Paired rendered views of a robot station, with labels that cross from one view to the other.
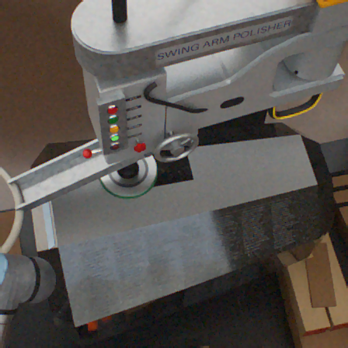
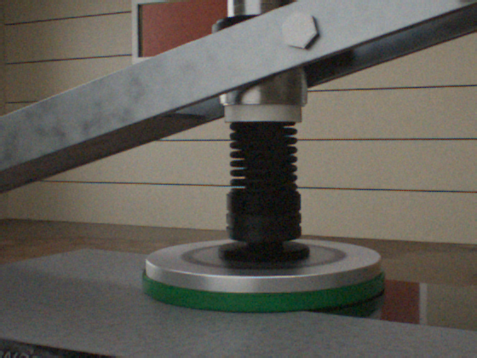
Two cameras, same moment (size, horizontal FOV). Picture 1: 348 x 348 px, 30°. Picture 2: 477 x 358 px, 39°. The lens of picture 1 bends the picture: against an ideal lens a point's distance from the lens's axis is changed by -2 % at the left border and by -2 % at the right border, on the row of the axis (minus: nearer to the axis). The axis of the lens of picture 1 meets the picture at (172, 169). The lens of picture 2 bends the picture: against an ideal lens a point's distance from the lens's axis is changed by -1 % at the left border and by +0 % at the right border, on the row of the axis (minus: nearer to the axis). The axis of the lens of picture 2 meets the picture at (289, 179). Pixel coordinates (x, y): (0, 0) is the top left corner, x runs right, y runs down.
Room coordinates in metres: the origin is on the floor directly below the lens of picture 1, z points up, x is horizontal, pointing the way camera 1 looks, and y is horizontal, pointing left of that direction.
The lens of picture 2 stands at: (0.70, -0.27, 0.95)
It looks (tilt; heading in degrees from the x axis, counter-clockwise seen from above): 3 degrees down; 42
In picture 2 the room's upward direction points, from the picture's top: straight up
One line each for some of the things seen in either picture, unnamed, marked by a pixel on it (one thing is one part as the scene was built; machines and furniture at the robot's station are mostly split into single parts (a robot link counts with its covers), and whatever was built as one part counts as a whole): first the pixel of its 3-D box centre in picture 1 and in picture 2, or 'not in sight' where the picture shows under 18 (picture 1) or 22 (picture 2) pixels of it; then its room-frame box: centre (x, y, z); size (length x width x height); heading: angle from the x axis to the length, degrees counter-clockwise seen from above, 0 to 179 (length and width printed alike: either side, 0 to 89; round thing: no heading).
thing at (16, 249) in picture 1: (8, 234); not in sight; (1.16, 0.78, 0.02); 0.25 x 0.10 x 0.01; 18
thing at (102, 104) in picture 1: (112, 124); not in sight; (1.01, 0.18, 1.37); 0.08 x 0.03 x 0.28; 113
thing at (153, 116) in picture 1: (148, 90); not in sight; (1.17, 0.09, 1.32); 0.36 x 0.22 x 0.45; 113
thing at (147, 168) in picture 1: (127, 169); (264, 261); (1.14, 0.16, 0.84); 0.21 x 0.21 x 0.01
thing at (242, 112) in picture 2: not in sight; (263, 102); (1.14, 0.16, 0.99); 0.07 x 0.07 x 0.04
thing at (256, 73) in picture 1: (241, 71); not in sight; (1.28, -0.20, 1.30); 0.74 x 0.23 x 0.49; 113
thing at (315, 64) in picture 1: (314, 41); not in sight; (1.40, -0.44, 1.34); 0.19 x 0.19 x 0.20
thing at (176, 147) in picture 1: (172, 138); not in sight; (1.08, 0.01, 1.20); 0.15 x 0.10 x 0.15; 113
